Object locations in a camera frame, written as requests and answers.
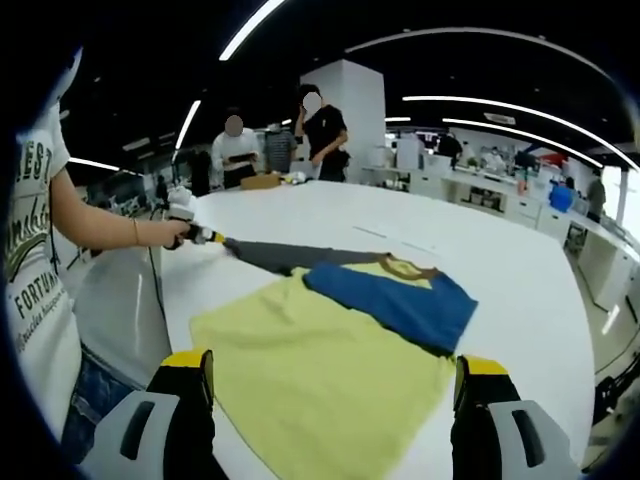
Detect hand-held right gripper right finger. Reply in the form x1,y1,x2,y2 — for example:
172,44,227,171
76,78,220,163
449,354,584,480

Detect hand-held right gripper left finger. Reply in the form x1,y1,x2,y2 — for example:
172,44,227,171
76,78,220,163
79,348,218,480

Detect yellow blue grey garment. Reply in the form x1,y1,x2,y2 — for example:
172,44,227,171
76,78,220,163
188,237,480,480

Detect person's left hand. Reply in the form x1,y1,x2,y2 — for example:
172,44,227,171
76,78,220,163
159,217,193,252

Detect cardboard box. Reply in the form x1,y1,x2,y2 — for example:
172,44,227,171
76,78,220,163
239,171,283,192

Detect ceiling light strip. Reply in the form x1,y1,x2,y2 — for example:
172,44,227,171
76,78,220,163
174,99,203,150
218,0,287,62
442,118,605,169
67,157,122,173
402,95,640,169

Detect person's blue jeans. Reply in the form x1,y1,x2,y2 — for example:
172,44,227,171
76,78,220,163
59,349,136,466

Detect black stand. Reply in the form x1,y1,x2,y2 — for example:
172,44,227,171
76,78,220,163
593,349,640,419

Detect person's white printed shirt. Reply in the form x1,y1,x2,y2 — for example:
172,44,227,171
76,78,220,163
4,102,84,441

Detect white counter cabinets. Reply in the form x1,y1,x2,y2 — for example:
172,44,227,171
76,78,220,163
384,162,640,314

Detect blue container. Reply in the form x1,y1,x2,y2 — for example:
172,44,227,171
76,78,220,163
548,179,575,215

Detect thin black chest cable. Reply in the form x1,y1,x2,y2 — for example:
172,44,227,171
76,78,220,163
46,177,62,276

